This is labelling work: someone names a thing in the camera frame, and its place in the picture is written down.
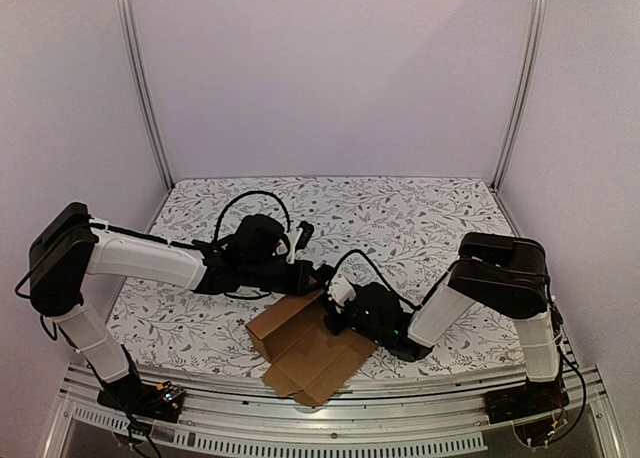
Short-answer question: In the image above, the left aluminium frame post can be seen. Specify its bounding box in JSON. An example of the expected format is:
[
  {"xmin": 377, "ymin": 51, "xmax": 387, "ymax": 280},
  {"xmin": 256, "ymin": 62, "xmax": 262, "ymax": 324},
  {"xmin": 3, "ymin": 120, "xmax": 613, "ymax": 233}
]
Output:
[{"xmin": 116, "ymin": 0, "xmax": 175, "ymax": 191}]

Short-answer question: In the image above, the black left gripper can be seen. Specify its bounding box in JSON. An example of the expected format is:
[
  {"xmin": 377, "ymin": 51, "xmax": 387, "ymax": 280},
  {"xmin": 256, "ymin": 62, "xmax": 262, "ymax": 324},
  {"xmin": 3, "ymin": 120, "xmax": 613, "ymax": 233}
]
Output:
[{"xmin": 242, "ymin": 260, "xmax": 324, "ymax": 297}]

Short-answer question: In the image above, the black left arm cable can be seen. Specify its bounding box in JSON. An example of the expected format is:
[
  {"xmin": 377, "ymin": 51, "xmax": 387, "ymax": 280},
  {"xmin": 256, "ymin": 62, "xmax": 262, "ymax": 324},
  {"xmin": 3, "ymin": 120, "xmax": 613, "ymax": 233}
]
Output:
[{"xmin": 214, "ymin": 190, "xmax": 294, "ymax": 244}]

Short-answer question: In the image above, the floral patterned table mat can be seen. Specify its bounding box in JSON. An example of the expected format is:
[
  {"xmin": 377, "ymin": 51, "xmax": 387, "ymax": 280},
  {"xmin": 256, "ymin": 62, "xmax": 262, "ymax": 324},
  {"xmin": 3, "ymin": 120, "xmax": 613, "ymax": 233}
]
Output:
[{"xmin": 107, "ymin": 177, "xmax": 525, "ymax": 380}]

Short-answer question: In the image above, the brown cardboard box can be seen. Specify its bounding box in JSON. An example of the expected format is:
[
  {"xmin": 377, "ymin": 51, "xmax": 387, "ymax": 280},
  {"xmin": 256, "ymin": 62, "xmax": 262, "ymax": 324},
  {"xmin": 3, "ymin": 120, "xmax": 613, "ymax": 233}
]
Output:
[{"xmin": 246, "ymin": 290, "xmax": 378, "ymax": 407}]

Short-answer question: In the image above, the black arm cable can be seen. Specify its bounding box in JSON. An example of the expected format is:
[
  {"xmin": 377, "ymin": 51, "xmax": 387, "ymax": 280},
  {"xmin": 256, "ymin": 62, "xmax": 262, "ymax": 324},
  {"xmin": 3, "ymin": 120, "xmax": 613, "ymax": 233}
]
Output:
[
  {"xmin": 332, "ymin": 249, "xmax": 441, "ymax": 314},
  {"xmin": 214, "ymin": 190, "xmax": 294, "ymax": 244}
]

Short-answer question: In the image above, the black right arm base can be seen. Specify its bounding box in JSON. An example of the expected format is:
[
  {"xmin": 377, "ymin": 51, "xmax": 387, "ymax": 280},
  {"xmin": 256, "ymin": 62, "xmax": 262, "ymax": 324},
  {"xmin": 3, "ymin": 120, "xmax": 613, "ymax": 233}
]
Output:
[{"xmin": 483, "ymin": 375, "xmax": 587, "ymax": 449}]

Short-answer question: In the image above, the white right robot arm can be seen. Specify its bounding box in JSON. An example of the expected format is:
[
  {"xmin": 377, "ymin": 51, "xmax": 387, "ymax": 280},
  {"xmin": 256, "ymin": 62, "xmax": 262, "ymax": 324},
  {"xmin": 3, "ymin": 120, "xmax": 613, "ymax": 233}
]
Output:
[{"xmin": 315, "ymin": 232, "xmax": 562, "ymax": 414}]

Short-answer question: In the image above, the aluminium frame post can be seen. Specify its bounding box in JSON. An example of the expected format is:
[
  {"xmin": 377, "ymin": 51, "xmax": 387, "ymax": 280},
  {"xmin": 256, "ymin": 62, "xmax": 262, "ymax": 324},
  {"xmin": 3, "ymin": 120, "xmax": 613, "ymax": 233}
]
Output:
[
  {"xmin": 490, "ymin": 0, "xmax": 548, "ymax": 194},
  {"xmin": 116, "ymin": 0, "xmax": 175, "ymax": 191}
]

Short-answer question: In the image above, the aluminium front rail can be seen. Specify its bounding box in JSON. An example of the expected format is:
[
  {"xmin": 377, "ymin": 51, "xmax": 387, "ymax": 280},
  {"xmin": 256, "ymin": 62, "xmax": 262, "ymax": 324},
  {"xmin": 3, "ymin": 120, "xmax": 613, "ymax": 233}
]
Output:
[{"xmin": 39, "ymin": 365, "xmax": 621, "ymax": 458}]

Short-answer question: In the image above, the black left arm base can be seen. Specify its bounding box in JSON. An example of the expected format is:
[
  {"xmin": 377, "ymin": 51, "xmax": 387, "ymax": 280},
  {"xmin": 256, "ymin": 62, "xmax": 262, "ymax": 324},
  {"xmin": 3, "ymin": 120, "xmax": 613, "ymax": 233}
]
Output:
[{"xmin": 93, "ymin": 359, "xmax": 186, "ymax": 423}]

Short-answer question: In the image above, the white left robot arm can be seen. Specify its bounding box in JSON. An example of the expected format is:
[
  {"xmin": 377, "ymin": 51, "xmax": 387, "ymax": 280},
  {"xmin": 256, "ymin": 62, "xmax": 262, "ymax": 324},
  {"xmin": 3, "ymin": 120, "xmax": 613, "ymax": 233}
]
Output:
[{"xmin": 15, "ymin": 202, "xmax": 321, "ymax": 412}]

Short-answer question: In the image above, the right aluminium frame post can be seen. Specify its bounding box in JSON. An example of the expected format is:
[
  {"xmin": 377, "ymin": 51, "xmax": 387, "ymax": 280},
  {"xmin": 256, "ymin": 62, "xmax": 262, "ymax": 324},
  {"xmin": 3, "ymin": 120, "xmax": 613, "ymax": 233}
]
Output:
[{"xmin": 490, "ymin": 0, "xmax": 548, "ymax": 194}]

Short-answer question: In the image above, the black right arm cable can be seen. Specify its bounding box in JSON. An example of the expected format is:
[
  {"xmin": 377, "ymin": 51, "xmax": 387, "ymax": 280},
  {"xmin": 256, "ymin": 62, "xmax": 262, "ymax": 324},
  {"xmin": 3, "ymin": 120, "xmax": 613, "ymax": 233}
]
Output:
[{"xmin": 332, "ymin": 249, "xmax": 441, "ymax": 314}]

